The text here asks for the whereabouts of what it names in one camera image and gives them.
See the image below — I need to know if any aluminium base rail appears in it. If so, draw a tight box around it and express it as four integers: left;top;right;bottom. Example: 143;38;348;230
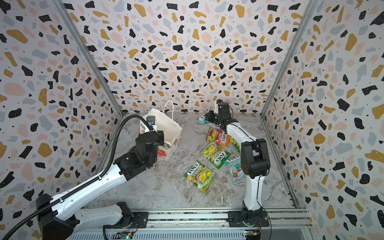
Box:
69;208;317;240

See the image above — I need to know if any aluminium corner post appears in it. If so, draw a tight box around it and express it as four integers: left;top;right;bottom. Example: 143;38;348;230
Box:
52;0;124;118
261;0;319;119

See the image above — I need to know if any aluminium corner post left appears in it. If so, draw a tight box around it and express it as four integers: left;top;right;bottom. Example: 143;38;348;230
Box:
52;0;124;118

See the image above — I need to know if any black corrugated cable conduit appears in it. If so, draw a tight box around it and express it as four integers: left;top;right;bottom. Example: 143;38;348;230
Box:
1;113;154;240

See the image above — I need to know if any orange pink Fox's candy bag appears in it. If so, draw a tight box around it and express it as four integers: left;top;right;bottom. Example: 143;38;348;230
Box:
206;127;230;146

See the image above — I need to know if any aluminium corner post right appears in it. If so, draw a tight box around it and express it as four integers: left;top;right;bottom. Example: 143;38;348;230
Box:
261;0;319;119

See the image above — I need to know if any teal mint Fox's candy bag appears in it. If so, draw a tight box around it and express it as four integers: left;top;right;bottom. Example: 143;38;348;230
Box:
225;154;245;182

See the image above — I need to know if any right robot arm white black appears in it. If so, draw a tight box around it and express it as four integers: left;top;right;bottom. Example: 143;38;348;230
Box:
206;100;271;228

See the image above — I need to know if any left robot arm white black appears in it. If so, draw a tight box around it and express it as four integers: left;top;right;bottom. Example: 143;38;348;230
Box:
37;131;164;240

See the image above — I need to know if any white paper bag floral print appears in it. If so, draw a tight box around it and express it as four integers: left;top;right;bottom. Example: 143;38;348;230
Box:
143;101;183;161

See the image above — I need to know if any green Fox's candy bag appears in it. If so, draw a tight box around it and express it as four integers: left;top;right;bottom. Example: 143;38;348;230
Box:
184;161;216;193
201;142;232;169
230;137;241;153

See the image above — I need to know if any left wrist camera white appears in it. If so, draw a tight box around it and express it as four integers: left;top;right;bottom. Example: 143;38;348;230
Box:
147;115;157;132

